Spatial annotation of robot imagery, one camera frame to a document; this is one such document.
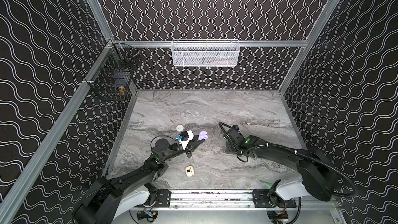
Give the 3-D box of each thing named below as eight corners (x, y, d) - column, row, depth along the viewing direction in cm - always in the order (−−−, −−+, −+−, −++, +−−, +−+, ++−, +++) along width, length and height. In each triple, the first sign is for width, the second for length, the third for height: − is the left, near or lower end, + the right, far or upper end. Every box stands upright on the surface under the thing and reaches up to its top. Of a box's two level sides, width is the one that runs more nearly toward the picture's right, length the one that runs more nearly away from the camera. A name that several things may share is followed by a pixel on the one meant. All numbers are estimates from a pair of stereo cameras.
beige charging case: (185, 176, 83) (185, 174, 81) (186, 167, 86) (185, 166, 84) (194, 176, 83) (193, 174, 81) (194, 167, 86) (193, 166, 84)
